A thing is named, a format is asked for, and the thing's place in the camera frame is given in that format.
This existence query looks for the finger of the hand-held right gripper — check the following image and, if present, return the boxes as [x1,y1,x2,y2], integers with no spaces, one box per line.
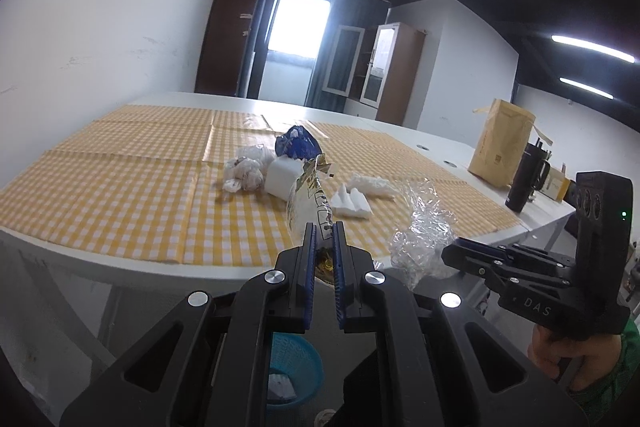
[456,237,575,267]
[441,245,572,294]

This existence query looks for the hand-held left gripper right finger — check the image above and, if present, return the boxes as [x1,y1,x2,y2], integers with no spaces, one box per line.
[333,221,591,427]

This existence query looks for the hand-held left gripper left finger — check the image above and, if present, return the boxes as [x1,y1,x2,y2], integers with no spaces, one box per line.
[60,222,318,427]

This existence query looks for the clear plastic wrap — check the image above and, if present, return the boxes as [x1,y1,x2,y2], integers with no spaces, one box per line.
[389,179,459,291]

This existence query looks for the blue plastic waste basket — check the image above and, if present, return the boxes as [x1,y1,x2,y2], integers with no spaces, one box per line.
[267,332,325,411]

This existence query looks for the printed clear snack wrapper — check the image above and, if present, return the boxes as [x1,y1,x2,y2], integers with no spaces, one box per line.
[286,154,342,288]

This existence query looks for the white paper ball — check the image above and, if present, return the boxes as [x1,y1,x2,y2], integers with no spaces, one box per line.
[222,146,276,194]

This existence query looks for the blue wrapper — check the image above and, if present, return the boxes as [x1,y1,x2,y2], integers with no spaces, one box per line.
[275,125,322,162]

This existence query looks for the person's right forearm green sleeve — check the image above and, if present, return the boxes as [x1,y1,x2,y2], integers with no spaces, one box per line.
[570,312,640,419]

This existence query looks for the person's right hand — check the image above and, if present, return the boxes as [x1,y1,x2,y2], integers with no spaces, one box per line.
[526,323,626,393]

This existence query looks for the white folded tissues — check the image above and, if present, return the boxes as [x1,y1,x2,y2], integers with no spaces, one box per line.
[332,185,374,221]

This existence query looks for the yellow cardboard box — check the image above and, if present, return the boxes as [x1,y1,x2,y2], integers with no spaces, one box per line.
[542,169,571,202]

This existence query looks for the white crumpled tissue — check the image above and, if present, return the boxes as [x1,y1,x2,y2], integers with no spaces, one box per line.
[347,173,401,199]

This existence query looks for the brown paper bag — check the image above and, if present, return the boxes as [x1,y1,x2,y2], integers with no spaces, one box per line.
[467,98,537,188]

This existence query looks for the small white paper scrap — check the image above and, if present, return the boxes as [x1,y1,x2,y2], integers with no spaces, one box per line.
[268,372,296,403]

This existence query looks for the long ceiling light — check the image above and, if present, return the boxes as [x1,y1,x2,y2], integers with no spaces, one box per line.
[550,34,636,64]
[559,77,615,100]

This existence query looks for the brown cabinet with glass doors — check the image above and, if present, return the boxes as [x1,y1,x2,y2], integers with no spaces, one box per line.
[322,22,426,126]

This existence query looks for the yellow checked tablecloth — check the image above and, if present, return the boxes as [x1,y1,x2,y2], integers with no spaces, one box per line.
[0,104,529,269]

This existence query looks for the dark brown wardrobe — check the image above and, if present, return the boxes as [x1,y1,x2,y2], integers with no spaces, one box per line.
[195,0,271,98]

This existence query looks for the bright balcony window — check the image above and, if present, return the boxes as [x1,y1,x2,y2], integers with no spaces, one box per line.
[257,0,336,105]

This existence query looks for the dark curtain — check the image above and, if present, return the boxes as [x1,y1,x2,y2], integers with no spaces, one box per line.
[305,0,391,112]

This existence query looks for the black tumbler with handle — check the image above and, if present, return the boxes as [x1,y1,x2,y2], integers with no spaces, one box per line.
[504,142,551,212]

